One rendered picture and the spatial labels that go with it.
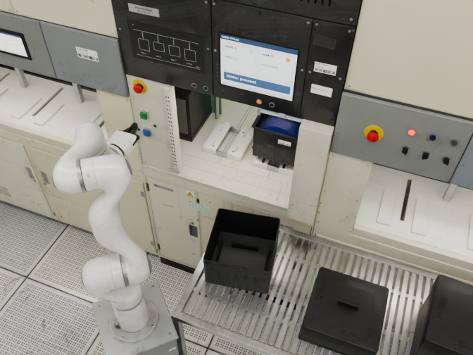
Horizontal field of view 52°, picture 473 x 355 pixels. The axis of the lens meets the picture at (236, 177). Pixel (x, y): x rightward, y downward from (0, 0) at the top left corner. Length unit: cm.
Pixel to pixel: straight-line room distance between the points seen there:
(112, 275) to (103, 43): 91
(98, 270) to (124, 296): 17
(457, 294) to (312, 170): 69
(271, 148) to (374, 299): 80
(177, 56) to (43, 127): 113
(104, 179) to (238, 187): 94
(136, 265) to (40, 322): 146
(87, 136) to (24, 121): 134
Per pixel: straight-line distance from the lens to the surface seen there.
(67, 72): 226
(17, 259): 334
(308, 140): 181
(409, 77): 166
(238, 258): 215
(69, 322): 300
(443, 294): 193
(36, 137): 277
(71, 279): 314
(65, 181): 148
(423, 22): 156
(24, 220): 353
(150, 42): 191
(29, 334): 303
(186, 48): 184
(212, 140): 245
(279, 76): 174
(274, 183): 230
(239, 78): 181
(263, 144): 225
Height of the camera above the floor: 256
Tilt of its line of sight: 47 degrees down
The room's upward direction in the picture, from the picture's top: 1 degrees clockwise
